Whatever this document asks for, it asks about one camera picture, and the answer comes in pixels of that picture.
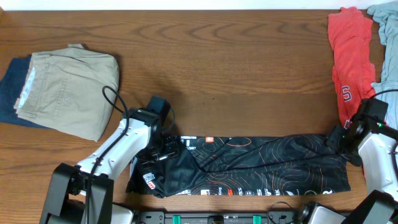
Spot grey-green t-shirt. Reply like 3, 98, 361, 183
367, 1, 397, 129

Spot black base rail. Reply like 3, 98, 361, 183
133, 202, 352, 224

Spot folded khaki pants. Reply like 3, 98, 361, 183
14, 44, 119, 141

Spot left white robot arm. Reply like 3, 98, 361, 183
40, 106, 170, 223

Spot red t-shirt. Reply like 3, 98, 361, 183
328, 7, 376, 128

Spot black orange patterned jersey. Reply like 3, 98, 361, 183
126, 134, 351, 198

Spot folded navy blue garment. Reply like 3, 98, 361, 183
1, 55, 46, 129

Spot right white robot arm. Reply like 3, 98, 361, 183
293, 123, 397, 224

